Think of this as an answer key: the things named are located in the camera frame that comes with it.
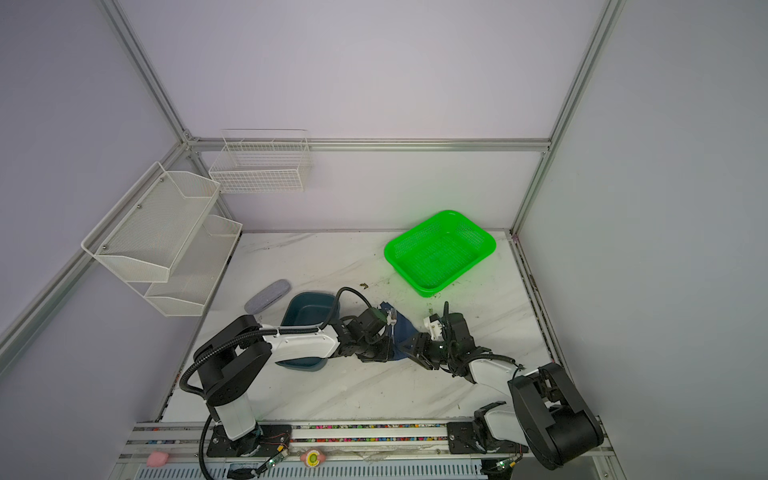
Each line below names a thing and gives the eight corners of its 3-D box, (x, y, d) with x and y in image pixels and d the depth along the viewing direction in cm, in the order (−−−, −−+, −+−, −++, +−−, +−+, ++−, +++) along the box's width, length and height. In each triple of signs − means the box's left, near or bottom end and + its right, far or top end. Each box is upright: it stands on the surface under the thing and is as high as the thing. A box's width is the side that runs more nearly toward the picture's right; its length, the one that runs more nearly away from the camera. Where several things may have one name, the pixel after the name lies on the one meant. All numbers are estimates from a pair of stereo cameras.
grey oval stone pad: (242, 308, 100) (240, 305, 98) (286, 280, 107) (284, 276, 106) (249, 317, 98) (246, 314, 96) (293, 287, 105) (291, 284, 104)
